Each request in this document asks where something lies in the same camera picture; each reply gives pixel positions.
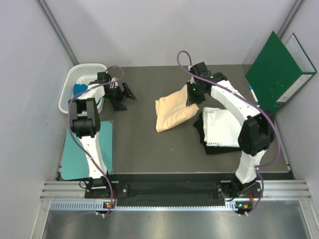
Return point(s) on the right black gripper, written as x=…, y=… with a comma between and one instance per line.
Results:
x=189, y=86

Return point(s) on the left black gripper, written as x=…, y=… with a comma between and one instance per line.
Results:
x=118, y=105

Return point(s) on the black t shirt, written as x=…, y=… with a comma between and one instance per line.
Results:
x=211, y=150

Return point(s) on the peach yellow t shirt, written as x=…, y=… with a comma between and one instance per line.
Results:
x=172, y=110

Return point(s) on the white t shirt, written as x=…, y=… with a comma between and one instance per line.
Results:
x=221, y=128

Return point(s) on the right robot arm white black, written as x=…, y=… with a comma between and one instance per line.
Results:
x=256, y=133

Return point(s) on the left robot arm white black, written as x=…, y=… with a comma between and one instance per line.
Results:
x=85, y=124

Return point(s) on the white plastic basket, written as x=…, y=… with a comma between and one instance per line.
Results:
x=81, y=74

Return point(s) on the blue crumpled t shirt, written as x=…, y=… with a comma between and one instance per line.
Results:
x=79, y=88

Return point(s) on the white blue marker pen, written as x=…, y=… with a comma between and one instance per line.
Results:
x=254, y=96

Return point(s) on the teal cutting board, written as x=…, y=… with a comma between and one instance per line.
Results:
x=74, y=162

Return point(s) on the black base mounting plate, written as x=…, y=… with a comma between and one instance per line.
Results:
x=175, y=193

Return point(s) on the green ring binder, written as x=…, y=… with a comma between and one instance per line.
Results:
x=279, y=72

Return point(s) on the aluminium frame rail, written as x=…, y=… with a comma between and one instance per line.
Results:
x=71, y=196

